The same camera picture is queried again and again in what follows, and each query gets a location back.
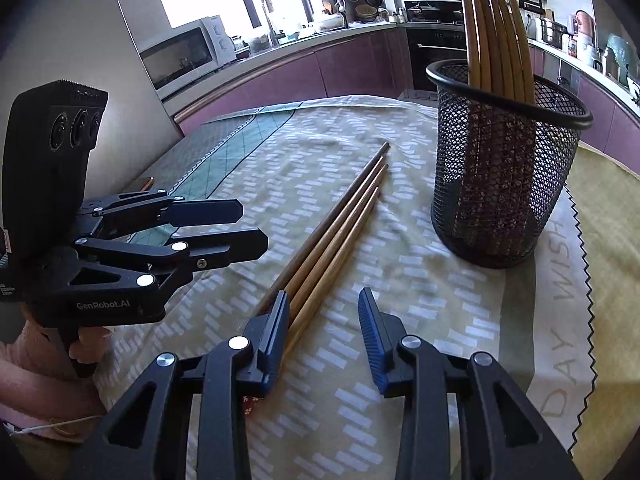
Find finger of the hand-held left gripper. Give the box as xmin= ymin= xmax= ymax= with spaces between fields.
xmin=64 ymin=228 xmax=270 ymax=297
xmin=77 ymin=189 xmax=245 ymax=237

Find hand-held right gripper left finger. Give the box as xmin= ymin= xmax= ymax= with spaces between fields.
xmin=67 ymin=290 xmax=291 ymax=480

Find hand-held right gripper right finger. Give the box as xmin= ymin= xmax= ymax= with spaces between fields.
xmin=357 ymin=287 xmax=583 ymax=480

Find dark brown patterned-end chopstick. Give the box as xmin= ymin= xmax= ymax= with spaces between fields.
xmin=252 ymin=141 xmax=391 ymax=317

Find black mesh utensil holder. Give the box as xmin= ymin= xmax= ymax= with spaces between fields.
xmin=425 ymin=59 xmax=594 ymax=270

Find bunch of wooden chopsticks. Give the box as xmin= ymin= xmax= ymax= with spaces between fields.
xmin=454 ymin=0 xmax=538 ymax=256

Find person's left hand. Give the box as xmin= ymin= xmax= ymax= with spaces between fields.
xmin=65 ymin=324 xmax=115 ymax=366

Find patchwork print tablecloth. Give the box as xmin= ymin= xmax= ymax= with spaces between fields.
xmin=92 ymin=94 xmax=598 ymax=480

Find white microwave oven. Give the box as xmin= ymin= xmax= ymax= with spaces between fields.
xmin=137 ymin=15 xmax=237 ymax=92

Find pink base cabinets under window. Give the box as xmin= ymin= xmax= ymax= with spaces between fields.
xmin=172 ymin=25 xmax=416 ymax=136

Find steel kitchen faucet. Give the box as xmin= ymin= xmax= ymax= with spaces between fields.
xmin=260 ymin=0 xmax=281 ymax=48

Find plain yellow tablecloth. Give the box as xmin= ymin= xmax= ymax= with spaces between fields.
xmin=560 ymin=142 xmax=640 ymax=461

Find black integrated stove with oven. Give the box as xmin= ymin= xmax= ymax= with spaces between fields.
xmin=400 ymin=0 xmax=468 ymax=93

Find pink base cabinets of peninsula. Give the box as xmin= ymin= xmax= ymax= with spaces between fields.
xmin=530 ymin=42 xmax=640 ymax=171

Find steel stockpot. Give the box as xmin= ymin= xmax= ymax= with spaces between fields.
xmin=537 ymin=17 xmax=568 ymax=47

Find teal air fryer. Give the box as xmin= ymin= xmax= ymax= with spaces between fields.
xmin=605 ymin=34 xmax=637 ymax=81

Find pink thermos jug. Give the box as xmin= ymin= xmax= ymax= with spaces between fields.
xmin=572 ymin=10 xmax=597 ymax=41

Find white cable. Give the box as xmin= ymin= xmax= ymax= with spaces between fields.
xmin=10 ymin=412 xmax=101 ymax=436

